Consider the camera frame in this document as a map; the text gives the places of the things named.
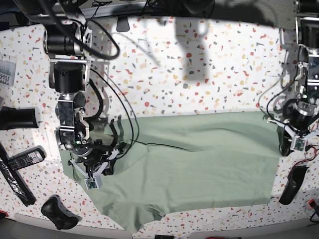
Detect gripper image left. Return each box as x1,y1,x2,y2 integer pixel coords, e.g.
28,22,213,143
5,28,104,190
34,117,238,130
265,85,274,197
72,139,125,177

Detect long black bar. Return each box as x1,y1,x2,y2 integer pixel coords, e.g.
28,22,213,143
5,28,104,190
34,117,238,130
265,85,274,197
0,144,36,207

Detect black curved handle right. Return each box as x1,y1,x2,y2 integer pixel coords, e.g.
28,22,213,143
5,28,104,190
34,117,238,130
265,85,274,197
279,166,308,205

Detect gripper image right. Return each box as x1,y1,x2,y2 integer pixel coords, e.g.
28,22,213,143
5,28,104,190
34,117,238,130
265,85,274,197
268,98,319,156

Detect red and black wires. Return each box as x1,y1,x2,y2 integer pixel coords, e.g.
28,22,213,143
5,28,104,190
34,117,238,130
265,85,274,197
290,139,319,175

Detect clear plastic parts bag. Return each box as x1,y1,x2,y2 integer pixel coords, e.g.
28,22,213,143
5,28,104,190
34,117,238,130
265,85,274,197
0,54,16,109

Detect black game controller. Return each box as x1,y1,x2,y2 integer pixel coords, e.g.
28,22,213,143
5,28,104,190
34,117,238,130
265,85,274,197
41,196,79,231

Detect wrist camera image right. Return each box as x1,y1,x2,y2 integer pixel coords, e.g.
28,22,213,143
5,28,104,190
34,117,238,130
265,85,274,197
291,135,307,151

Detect green T-shirt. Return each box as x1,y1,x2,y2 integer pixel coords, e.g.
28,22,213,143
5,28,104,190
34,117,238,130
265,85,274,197
87,112,280,233

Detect grey monitor stand base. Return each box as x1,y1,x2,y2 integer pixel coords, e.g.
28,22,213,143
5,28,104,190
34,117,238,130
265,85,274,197
116,16,130,32

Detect black TV remote control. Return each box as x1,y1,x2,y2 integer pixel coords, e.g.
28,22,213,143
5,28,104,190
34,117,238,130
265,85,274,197
8,146,46,171

